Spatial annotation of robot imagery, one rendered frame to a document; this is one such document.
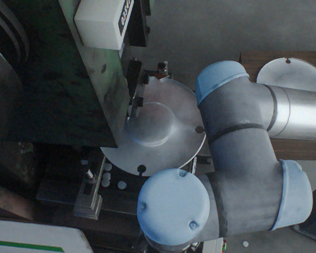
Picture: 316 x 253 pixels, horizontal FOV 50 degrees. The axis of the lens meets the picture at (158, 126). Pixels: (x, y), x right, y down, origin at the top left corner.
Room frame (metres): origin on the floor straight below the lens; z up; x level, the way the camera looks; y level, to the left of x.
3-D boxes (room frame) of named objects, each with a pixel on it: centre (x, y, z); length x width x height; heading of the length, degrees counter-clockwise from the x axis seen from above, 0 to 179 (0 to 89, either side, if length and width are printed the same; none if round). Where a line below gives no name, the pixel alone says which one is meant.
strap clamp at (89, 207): (0.30, 0.19, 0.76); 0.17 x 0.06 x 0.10; 164
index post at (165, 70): (0.59, -0.03, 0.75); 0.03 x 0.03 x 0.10; 74
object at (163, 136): (0.42, 0.02, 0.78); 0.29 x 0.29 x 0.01
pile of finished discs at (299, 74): (0.74, -0.58, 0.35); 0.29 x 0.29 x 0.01
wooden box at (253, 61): (0.74, -0.58, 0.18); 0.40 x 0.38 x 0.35; 81
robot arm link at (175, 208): (0.09, -0.01, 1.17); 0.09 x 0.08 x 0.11; 93
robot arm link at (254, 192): (0.12, -0.10, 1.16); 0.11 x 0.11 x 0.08; 3
